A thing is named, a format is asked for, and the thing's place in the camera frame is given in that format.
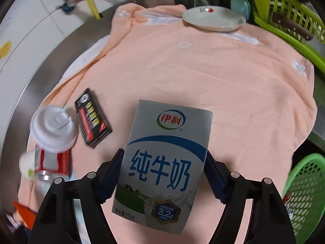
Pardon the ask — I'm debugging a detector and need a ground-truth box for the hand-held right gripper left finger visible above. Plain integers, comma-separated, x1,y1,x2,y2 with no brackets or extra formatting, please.
28,148,125,244

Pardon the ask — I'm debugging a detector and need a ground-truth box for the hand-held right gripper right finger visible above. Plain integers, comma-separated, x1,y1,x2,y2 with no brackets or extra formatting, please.
204,150,296,244

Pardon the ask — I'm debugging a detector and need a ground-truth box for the grey milk carton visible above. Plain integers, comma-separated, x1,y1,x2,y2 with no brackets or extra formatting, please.
112,100,213,235

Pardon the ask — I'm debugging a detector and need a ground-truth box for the green plastic basket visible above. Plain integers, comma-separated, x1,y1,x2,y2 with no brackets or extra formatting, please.
281,153,325,244

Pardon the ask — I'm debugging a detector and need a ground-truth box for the red and white drink can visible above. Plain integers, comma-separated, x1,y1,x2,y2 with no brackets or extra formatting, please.
34,147,71,181

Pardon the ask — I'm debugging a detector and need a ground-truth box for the small black box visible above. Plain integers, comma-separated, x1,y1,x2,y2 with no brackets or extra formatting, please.
74,88,113,148

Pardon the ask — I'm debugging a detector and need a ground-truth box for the white lidded cup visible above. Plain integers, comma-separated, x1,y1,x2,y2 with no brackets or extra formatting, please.
29,104,78,153

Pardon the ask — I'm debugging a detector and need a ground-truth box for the orange snack wrapper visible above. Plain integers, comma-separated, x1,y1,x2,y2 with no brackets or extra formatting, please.
13,200,38,228

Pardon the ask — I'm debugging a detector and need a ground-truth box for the peach flower print towel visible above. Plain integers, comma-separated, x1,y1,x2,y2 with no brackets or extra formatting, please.
16,3,318,244

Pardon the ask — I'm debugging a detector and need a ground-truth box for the green dish rack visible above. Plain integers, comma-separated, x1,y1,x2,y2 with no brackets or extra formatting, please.
242,0,325,74

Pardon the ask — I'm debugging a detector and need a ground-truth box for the white plate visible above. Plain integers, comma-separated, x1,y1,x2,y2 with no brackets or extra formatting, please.
182,5,246,32

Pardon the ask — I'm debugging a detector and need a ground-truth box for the metal water valve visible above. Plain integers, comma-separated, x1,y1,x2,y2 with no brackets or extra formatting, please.
54,0,84,14

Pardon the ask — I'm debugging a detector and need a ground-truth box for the teal soap bottle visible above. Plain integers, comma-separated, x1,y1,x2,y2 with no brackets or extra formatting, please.
230,0,252,18

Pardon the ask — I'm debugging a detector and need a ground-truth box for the cleaver with brown handle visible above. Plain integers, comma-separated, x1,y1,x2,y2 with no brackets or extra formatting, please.
271,12,315,41

